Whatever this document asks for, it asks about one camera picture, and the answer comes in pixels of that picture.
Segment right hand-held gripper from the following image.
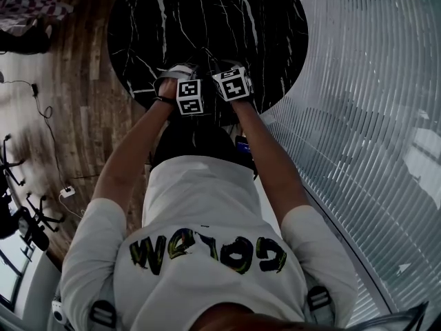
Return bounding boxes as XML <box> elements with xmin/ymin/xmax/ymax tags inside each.
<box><xmin>210</xmin><ymin>60</ymin><xmax>256</xmax><ymax>102</ymax></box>

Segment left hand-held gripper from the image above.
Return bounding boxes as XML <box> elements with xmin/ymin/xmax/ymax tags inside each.
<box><xmin>152</xmin><ymin>63</ymin><xmax>205</xmax><ymax>118</ymax></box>

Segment person's right forearm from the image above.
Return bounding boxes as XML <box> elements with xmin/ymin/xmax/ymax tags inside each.
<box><xmin>229</xmin><ymin>99</ymin><xmax>311</xmax><ymax>226</ymax></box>

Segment person's left forearm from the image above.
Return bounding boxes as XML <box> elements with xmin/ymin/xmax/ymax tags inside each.
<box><xmin>91</xmin><ymin>97</ymin><xmax>176</xmax><ymax>217</ymax></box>

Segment person's left hand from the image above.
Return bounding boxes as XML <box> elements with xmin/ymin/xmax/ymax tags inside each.
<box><xmin>157</xmin><ymin>78</ymin><xmax>179</xmax><ymax>101</ymax></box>

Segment person's black trousers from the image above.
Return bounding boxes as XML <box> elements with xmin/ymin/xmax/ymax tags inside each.
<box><xmin>150</xmin><ymin>121</ymin><xmax>258</xmax><ymax>172</ymax></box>

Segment black device with blue screen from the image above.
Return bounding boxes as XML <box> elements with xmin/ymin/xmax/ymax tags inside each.
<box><xmin>235</xmin><ymin>134</ymin><xmax>255</xmax><ymax>155</ymax></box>

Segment black marble round table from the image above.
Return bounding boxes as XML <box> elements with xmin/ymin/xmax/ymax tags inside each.
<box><xmin>106</xmin><ymin>0</ymin><xmax>309</xmax><ymax>130</ymax></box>

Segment white printed T-shirt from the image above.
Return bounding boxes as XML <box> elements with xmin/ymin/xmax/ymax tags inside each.
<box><xmin>60</xmin><ymin>154</ymin><xmax>360</xmax><ymax>331</ymax></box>

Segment black star chair base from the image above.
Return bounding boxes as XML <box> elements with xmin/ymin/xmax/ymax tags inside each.
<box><xmin>0</xmin><ymin>134</ymin><xmax>28</xmax><ymax>186</ymax></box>

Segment black swivel chair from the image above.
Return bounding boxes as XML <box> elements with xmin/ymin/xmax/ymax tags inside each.
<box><xmin>0</xmin><ymin>193</ymin><xmax>67</xmax><ymax>252</ymax></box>

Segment large window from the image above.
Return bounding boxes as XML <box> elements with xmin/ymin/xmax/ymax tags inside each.
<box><xmin>0</xmin><ymin>229</ymin><xmax>36</xmax><ymax>310</ymax></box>

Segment long black floor cable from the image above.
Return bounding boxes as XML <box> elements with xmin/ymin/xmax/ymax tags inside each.
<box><xmin>0</xmin><ymin>79</ymin><xmax>70</xmax><ymax>190</ymax></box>

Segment thin white cable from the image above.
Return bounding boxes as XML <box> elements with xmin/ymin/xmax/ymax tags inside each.
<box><xmin>57</xmin><ymin>194</ymin><xmax>86</xmax><ymax>219</ymax></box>

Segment grey shoulder strap buckle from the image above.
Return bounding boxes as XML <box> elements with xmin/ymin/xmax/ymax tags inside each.
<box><xmin>306</xmin><ymin>285</ymin><xmax>334</xmax><ymax>312</ymax></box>
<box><xmin>90</xmin><ymin>301</ymin><xmax>117</xmax><ymax>330</ymax></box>

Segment small white strap device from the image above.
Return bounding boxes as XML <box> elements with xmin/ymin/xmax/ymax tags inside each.
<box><xmin>51</xmin><ymin>299</ymin><xmax>65</xmax><ymax>323</ymax></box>

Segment dark headset strap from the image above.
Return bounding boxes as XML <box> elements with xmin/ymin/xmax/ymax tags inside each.
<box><xmin>344</xmin><ymin>301</ymin><xmax>431</xmax><ymax>331</ymax></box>

